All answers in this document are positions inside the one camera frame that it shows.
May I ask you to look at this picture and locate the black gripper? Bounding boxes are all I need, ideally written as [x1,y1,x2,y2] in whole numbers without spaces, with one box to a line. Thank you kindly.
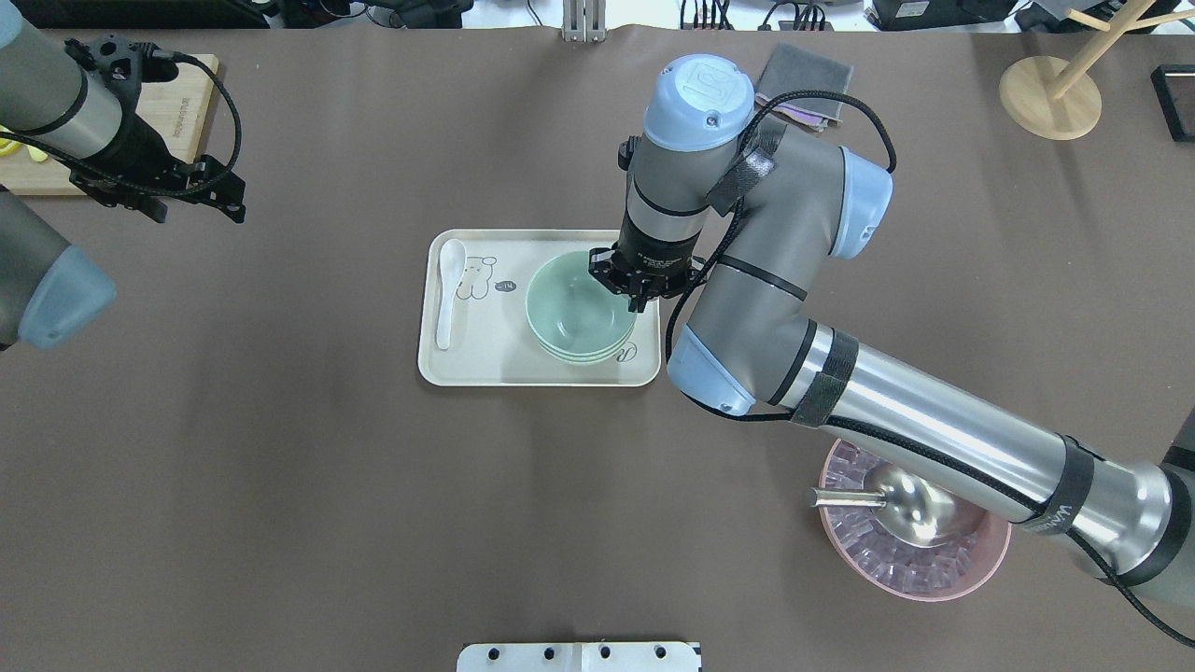
[586,210,703,314]
[65,35,246,224]

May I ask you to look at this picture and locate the green bowl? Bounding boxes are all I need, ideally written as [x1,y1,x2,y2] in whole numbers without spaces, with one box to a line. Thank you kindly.
[535,329,632,365]
[526,250,637,349]
[539,337,629,365]

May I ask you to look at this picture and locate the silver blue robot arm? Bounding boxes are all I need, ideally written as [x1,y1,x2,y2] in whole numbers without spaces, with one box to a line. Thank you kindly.
[589,54,1194,607]
[1,1,246,350]

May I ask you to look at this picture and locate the wooden cutting board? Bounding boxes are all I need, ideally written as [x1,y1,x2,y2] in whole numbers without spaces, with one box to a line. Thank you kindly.
[1,65,219,197]

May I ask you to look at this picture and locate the green bowl on tray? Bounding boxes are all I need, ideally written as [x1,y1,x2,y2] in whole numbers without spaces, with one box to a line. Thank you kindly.
[539,337,629,365]

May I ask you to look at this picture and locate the yellow plastic knife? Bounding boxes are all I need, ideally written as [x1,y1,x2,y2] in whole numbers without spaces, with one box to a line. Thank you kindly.
[0,138,49,164]

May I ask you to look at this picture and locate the cream serving tray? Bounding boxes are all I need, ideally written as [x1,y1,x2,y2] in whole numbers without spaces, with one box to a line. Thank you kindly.
[417,230,663,387]

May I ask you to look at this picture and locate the white ceramic spoon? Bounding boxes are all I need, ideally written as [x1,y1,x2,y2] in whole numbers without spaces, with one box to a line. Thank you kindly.
[435,238,467,350]

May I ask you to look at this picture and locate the grey folded cloth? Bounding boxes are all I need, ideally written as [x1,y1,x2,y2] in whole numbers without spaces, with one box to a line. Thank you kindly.
[754,44,854,133]

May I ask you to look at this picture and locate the metal ice scoop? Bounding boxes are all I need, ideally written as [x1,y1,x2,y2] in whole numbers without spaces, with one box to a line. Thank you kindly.
[804,464,987,548]

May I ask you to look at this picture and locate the pink bowl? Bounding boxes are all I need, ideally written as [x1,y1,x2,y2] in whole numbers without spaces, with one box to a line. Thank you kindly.
[819,440,1012,601]

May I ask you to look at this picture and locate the wooden mug tree stand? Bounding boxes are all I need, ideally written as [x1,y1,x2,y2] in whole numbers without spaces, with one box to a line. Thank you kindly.
[999,1,1194,141]

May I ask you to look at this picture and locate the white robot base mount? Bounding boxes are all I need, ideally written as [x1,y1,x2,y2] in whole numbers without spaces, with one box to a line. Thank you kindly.
[456,641,703,671]

